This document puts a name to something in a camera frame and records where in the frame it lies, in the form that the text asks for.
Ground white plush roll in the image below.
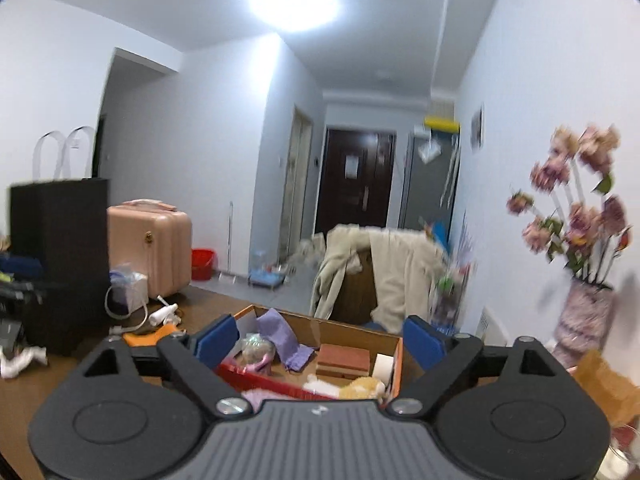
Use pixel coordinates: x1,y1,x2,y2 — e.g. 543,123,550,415
302,374,351,400

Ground yellow bath sponge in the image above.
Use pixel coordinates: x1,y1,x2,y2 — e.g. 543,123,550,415
337,377,388,402

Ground pink layered sponge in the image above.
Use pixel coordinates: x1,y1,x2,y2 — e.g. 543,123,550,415
316,343,372,380

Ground tan ribbed paper object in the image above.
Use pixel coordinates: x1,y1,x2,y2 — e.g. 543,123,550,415
570,350,640,426

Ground grey refrigerator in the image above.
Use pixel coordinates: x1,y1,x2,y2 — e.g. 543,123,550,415
398,130,460,233

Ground small blue stand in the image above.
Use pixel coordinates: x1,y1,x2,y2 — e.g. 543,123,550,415
248,252,288,288

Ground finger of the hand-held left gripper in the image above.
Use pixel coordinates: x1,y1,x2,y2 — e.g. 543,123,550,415
0,281,51,311
0,255,45,281

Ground mop with white pole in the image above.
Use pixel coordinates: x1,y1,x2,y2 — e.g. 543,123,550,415
220,201,246,281

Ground lavender cloth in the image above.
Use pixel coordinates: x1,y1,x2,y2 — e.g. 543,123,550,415
256,308,316,373

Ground clear plastic cup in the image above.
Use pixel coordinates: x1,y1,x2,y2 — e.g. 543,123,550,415
597,447,636,480

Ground red cardboard box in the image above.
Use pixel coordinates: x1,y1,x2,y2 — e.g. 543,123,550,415
216,304,426,406

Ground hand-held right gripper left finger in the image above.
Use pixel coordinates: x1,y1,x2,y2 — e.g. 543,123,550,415
80,314,253,416

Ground round ceiling light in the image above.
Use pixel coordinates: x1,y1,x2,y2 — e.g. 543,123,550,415
248,0,343,33

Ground small white bottle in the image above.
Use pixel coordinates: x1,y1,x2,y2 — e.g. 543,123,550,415
149,304,180,326

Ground pink mottled vase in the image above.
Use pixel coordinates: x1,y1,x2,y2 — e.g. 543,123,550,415
552,280,616,367

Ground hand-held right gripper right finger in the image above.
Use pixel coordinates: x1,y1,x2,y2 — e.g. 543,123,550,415
384,315,568,417

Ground red bucket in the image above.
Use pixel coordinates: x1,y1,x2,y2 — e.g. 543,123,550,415
191,248,216,282

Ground white charging cable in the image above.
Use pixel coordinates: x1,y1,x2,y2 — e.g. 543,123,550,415
104,285,151,333

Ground dried pink roses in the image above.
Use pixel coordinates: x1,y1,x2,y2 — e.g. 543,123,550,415
506,124,632,286

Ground beige coat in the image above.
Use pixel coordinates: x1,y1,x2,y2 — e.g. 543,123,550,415
300,225,448,336

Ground dark brown front door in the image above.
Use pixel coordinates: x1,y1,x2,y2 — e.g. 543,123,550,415
315,127,397,235

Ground light interior door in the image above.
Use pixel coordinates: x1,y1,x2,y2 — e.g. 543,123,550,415
280,105,313,261

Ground crumpled white tissue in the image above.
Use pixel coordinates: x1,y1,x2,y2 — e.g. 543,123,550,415
0,347,48,380

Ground pink suitcase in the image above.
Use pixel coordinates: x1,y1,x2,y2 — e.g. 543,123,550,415
106,200,193,301

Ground black paper bag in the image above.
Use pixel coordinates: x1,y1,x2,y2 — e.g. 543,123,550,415
9,127,111,356

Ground orange cloth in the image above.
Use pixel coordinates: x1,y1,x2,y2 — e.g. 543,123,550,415
122,325,188,348

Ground framed wall picture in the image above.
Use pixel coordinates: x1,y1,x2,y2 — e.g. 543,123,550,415
471,105,485,151

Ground brown wooden chair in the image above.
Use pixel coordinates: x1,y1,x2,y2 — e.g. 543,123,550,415
332,247,378,325

